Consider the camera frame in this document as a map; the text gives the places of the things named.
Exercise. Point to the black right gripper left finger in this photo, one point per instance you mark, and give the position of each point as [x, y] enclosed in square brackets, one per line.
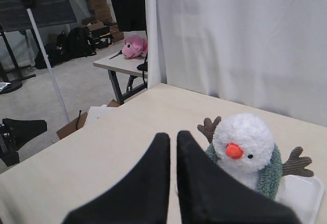
[142, 196]

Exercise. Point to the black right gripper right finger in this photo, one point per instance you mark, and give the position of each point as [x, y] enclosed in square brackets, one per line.
[207, 194]

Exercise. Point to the teal fleece scarf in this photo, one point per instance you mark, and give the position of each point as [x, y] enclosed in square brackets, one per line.
[256, 165]

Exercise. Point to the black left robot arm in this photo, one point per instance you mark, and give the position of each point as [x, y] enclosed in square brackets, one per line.
[15, 134]

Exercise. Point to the white plastic tray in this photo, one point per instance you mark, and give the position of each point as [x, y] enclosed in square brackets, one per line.
[303, 195]

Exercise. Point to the brown cardboard box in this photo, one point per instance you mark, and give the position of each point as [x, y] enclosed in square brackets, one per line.
[86, 118]

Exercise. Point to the white support pole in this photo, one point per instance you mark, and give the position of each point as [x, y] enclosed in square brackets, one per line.
[48, 65]

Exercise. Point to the grey side table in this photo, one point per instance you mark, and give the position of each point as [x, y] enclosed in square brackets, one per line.
[135, 68]

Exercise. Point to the pink plush toy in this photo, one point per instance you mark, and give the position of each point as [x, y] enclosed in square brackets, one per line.
[135, 46]

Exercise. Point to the white backdrop curtain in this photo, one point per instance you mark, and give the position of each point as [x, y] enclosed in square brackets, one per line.
[267, 54]

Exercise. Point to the black backpacks pile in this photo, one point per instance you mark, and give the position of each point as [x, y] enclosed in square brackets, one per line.
[77, 44]

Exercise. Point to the black stand base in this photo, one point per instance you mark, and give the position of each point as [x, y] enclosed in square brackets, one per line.
[14, 84]

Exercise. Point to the stacked cardboard boxes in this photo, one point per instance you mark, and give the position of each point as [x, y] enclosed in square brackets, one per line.
[96, 14]

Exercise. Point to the black tilted panel board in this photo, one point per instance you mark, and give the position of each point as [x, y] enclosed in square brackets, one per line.
[14, 16]

